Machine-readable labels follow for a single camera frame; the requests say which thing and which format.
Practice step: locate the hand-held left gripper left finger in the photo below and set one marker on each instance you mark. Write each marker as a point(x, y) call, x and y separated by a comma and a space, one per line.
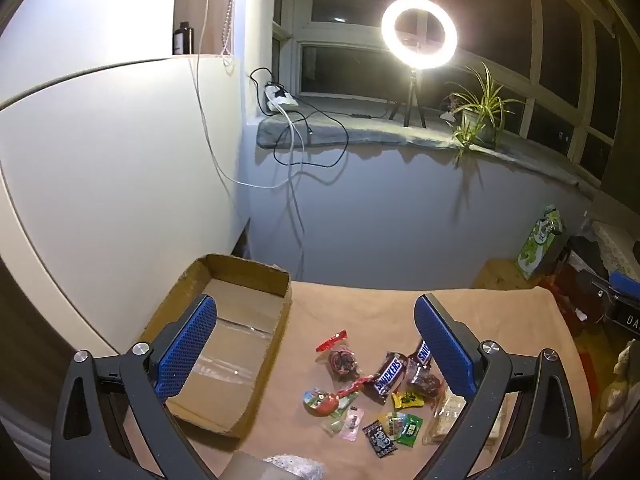
point(185, 350)

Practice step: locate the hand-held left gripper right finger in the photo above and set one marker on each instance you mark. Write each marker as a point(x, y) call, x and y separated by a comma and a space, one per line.
point(445, 350)

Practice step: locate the brown chocolate bar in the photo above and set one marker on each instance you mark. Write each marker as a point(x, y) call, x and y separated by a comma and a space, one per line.
point(387, 379)
point(422, 355)

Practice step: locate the dark red meat snack packet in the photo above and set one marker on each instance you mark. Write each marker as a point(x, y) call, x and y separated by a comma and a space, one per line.
point(425, 384)

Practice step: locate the brown cardboard box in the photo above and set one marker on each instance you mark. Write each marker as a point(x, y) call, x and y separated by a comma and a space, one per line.
point(235, 330)

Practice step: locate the yellow candy packet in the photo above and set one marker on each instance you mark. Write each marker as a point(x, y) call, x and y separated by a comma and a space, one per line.
point(407, 399)

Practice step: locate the clear cracker packet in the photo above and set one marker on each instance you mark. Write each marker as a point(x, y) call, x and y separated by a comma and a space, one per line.
point(442, 422)

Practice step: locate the red candy wrapper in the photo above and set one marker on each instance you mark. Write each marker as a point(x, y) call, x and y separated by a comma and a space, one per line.
point(352, 386)

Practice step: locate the clear packet with red seals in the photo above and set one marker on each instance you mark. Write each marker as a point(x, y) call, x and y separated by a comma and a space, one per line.
point(341, 360)

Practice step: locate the black candy packet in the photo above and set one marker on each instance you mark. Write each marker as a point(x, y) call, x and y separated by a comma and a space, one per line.
point(379, 440)

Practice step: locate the small pink packet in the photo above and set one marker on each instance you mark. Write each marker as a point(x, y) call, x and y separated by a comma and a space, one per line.
point(352, 425)

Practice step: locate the light green candy packet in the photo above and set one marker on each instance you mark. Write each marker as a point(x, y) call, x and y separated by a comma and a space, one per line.
point(334, 426)

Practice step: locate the small colourful lid jelly cup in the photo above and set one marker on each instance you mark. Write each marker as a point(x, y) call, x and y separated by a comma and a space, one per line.
point(320, 402)

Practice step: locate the peach table cloth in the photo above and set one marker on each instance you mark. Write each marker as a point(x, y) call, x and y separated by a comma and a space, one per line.
point(360, 320)

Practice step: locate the grey board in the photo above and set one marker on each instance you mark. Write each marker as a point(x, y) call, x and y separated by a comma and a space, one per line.
point(250, 466)

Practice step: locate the green carton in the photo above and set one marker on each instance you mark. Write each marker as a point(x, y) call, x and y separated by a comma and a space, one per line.
point(537, 245)

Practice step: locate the bubble wrap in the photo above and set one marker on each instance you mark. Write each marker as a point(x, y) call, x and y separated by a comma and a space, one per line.
point(295, 469)

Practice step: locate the cream plush toy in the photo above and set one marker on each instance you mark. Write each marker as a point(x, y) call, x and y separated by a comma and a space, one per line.
point(620, 395)

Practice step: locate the white cabinet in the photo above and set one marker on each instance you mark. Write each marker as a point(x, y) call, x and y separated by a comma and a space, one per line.
point(100, 170)

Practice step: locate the white lace cloth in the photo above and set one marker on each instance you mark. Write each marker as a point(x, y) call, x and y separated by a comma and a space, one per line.
point(617, 250)

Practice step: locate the grey stone window sill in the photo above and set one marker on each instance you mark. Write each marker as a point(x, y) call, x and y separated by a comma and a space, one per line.
point(380, 132)

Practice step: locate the potted spider plant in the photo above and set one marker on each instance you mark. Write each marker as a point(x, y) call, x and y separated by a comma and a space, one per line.
point(480, 110)

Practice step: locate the black tripod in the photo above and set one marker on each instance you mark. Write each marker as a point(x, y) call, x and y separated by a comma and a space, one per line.
point(414, 90)

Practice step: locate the white power strip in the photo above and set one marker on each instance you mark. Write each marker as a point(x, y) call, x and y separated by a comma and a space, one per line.
point(277, 100)

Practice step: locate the dark bottle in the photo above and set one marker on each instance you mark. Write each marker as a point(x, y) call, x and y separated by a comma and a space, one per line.
point(182, 40)

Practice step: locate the white window frame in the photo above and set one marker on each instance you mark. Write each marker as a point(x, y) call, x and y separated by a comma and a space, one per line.
point(286, 5)

